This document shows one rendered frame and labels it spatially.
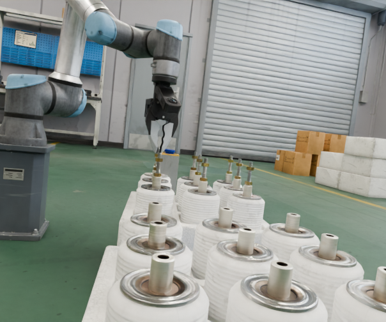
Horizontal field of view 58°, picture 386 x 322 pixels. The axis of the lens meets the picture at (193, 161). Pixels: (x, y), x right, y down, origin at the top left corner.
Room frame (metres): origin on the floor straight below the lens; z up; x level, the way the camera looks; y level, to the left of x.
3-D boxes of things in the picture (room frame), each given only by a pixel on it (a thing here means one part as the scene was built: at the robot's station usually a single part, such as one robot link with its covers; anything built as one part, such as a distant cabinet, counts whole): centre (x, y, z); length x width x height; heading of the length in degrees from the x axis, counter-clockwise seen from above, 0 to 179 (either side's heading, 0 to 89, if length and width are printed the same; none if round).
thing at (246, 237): (0.45, -0.08, 0.26); 0.02 x 0.02 x 0.03
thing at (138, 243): (0.43, 0.03, 0.25); 0.08 x 0.08 x 0.01
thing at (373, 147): (3.37, -1.74, 0.45); 0.39 x 0.39 x 0.18; 15
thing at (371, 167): (3.38, -1.75, 0.27); 0.39 x 0.39 x 0.18; 15
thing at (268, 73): (6.65, -1.58, 1.55); 3.20 x 0.12 x 3.10; 104
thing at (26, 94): (1.16, 0.57, 0.47); 0.13 x 0.12 x 0.14; 146
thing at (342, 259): (0.47, -0.20, 0.25); 0.08 x 0.08 x 0.01
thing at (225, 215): (0.57, -0.06, 0.26); 0.02 x 0.02 x 0.03
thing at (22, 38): (5.45, 2.77, 1.54); 0.32 x 0.02 x 0.25; 104
